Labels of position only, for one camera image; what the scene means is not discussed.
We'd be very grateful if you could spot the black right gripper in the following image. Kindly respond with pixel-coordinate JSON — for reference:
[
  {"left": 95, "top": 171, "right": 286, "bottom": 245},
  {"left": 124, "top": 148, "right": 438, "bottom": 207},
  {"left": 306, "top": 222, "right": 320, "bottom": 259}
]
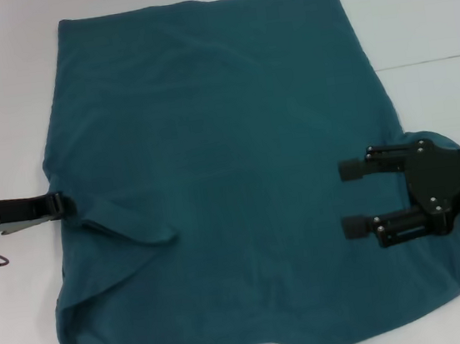
[{"left": 332, "top": 134, "right": 460, "bottom": 255}]

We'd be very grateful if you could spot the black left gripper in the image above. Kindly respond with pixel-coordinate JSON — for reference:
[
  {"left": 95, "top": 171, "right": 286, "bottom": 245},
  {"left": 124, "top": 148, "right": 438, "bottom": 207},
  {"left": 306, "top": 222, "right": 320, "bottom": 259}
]
[{"left": 0, "top": 189, "right": 80, "bottom": 237}]

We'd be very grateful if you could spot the teal blue shirt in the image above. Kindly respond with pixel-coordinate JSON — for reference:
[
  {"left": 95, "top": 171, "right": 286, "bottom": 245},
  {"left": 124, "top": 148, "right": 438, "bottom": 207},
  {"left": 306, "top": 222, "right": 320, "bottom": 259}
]
[{"left": 17, "top": 0, "right": 460, "bottom": 344}]

